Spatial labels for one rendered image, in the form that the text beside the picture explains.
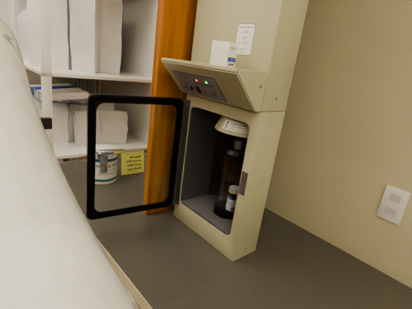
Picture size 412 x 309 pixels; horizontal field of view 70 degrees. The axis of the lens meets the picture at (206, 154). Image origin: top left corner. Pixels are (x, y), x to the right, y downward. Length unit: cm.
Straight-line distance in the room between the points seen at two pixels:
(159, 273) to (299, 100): 81
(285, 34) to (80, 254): 71
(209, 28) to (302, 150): 59
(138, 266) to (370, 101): 89
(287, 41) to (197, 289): 69
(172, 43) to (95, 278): 88
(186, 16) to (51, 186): 87
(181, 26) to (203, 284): 79
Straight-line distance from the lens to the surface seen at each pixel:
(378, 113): 112
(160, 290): 85
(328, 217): 124
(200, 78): 84
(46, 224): 24
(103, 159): 93
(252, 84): 75
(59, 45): 194
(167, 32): 102
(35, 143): 29
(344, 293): 102
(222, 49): 79
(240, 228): 92
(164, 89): 103
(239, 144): 97
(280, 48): 81
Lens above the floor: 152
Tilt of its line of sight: 17 degrees down
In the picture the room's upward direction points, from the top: 8 degrees clockwise
